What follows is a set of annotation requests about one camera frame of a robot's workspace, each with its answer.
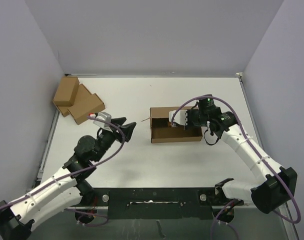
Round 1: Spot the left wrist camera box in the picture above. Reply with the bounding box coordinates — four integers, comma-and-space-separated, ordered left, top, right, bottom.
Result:
88, 112, 112, 131

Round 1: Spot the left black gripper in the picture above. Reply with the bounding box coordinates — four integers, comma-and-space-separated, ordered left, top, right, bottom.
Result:
95, 117, 136, 162

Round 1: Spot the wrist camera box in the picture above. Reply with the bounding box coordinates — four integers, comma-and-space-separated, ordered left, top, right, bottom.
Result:
88, 112, 112, 131
168, 110, 188, 127

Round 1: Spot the purple cable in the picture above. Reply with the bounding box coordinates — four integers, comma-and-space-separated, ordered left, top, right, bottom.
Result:
170, 94, 301, 240
0, 119, 126, 227

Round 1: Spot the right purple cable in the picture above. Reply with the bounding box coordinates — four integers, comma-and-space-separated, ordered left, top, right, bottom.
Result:
170, 94, 301, 240

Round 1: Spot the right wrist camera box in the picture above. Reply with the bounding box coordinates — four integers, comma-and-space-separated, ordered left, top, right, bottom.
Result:
168, 110, 188, 127

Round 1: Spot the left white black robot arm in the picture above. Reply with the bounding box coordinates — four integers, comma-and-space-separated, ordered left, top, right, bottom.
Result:
0, 114, 136, 240

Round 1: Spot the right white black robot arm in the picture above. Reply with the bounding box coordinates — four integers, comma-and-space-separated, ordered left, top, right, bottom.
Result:
187, 95, 297, 214

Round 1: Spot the flat cardboard piece underneath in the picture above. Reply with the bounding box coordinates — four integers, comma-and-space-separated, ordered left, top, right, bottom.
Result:
55, 84, 92, 117

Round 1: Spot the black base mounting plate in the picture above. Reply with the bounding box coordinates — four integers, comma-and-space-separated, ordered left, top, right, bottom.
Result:
76, 187, 230, 220

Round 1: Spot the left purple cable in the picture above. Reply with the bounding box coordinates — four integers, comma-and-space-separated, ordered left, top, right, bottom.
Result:
0, 119, 126, 227

